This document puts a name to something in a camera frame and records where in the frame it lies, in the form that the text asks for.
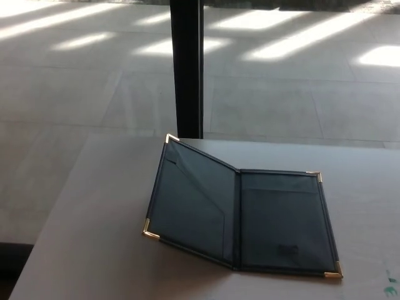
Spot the dark blue USC diary folder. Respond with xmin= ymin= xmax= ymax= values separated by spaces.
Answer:
xmin=139 ymin=133 xmax=344 ymax=279

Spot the dark low bench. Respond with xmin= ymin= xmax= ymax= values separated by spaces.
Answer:
xmin=0 ymin=241 xmax=34 ymax=267

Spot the black window frame post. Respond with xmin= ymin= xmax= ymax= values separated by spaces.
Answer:
xmin=169 ymin=0 xmax=206 ymax=141

